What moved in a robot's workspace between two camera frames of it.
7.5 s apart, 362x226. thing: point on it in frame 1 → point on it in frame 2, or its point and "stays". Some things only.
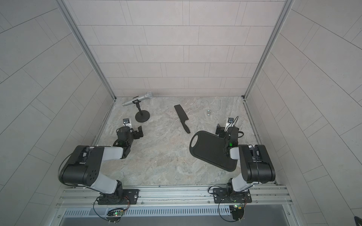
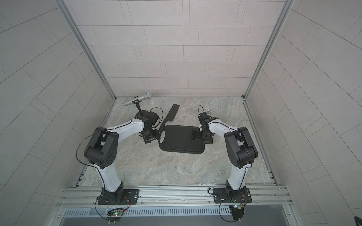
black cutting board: (210, 149) → (178, 139)
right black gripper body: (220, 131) → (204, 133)
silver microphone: (148, 95) stays
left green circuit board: (119, 213) stays
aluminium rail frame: (85, 196) stays
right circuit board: (237, 211) stays
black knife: (182, 117) → (169, 117)
